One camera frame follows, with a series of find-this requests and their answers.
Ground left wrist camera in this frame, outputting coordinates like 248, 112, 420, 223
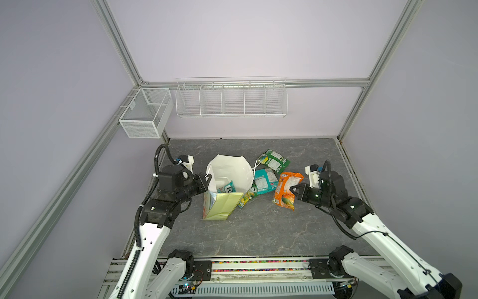
176, 155, 194, 173

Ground long white wire shelf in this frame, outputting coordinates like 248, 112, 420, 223
176, 77, 288, 118

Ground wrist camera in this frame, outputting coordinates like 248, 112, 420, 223
305, 164, 322, 189
176, 155, 194, 173

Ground green Fox's candy packet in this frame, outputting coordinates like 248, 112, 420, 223
258, 149, 290, 174

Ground yellow-green Fox's candy packet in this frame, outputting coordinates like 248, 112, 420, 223
237, 188, 257, 208

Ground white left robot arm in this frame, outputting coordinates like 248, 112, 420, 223
110, 144, 212, 299

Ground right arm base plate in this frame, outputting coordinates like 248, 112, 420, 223
307, 258, 352, 279

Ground pink-teal Fox's candy packet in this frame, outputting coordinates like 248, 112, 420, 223
217, 181, 236, 194

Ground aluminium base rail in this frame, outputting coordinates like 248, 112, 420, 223
102, 255, 419, 285

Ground teal Fox's candy packet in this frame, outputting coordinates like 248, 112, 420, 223
254, 168, 278, 195

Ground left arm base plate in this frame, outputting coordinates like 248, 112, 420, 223
180, 260, 212, 282

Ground small white mesh basket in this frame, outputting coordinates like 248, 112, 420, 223
119, 88, 174, 139

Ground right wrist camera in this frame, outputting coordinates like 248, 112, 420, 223
305, 164, 322, 189

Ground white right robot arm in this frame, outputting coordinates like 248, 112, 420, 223
287, 161, 463, 299

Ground white and green paper bag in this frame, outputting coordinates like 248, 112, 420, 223
203, 154, 260, 221

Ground orange Fox's candy packet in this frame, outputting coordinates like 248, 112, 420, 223
273, 172, 304, 211

